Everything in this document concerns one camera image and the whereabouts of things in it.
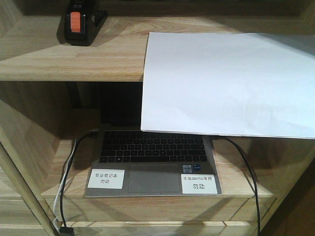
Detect white paper sheets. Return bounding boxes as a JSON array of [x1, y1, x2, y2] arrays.
[[141, 32, 315, 139]]

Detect black stapler with orange label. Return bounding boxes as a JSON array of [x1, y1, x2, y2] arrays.
[[63, 0, 108, 46]]

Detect silver laptop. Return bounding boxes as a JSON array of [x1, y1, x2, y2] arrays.
[[86, 82, 221, 198]]

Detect white label sticker right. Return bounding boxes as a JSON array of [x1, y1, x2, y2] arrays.
[[181, 174, 218, 195]]

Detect white label sticker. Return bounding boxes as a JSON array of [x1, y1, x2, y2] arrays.
[[88, 169, 125, 189], [181, 174, 218, 195]]

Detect white label sticker left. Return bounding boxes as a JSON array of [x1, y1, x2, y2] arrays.
[[88, 169, 125, 189]]

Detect wooden shelf unit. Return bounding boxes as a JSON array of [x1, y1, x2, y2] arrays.
[[0, 0, 315, 236]]

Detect grey usb adapter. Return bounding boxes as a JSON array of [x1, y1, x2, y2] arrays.
[[59, 227, 75, 236]]

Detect black cable left of laptop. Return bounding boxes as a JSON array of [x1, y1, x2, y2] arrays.
[[59, 132, 99, 228]]

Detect black cable of laptop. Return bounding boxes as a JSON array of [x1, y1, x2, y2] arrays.
[[216, 137, 261, 236], [59, 132, 99, 228]]

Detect white cable left of laptop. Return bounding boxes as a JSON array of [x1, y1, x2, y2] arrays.
[[53, 128, 99, 233]]

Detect black cable right of laptop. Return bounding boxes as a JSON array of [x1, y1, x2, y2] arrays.
[[216, 137, 261, 236]]

